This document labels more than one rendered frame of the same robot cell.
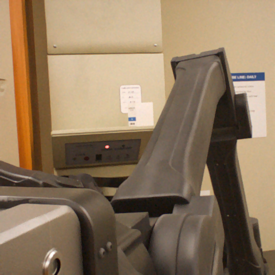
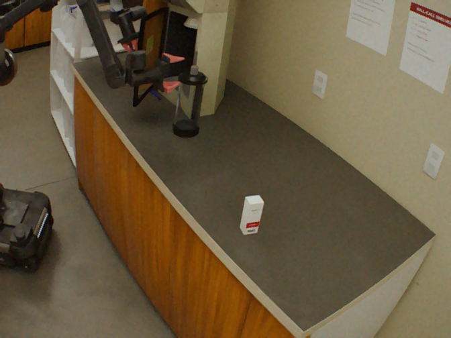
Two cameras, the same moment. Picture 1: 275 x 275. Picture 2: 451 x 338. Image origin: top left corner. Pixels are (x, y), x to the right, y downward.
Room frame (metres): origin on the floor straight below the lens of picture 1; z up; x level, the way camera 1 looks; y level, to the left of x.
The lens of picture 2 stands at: (0.53, -1.56, 1.72)
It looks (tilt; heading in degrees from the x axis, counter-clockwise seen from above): 32 degrees down; 64
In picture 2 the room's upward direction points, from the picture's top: 8 degrees clockwise
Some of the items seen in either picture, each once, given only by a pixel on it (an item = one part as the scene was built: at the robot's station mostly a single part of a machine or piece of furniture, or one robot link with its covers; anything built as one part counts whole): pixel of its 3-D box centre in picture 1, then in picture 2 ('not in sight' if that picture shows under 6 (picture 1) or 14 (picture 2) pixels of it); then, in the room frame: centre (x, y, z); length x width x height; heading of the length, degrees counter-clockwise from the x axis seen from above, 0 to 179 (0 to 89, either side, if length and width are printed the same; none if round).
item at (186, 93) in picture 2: not in sight; (188, 102); (1.02, -0.19, 1.06); 0.11 x 0.11 x 0.21
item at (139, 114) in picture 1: (140, 114); not in sight; (1.00, -0.01, 1.54); 0.05 x 0.05 x 0.06; 25
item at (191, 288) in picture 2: not in sight; (196, 213); (1.14, -0.09, 0.45); 2.05 x 0.67 x 0.90; 102
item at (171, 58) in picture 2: not in sight; (172, 63); (0.94, -0.21, 1.24); 0.09 x 0.07 x 0.07; 11
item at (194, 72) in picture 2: not in sight; (193, 74); (1.03, -0.19, 1.18); 0.09 x 0.09 x 0.07
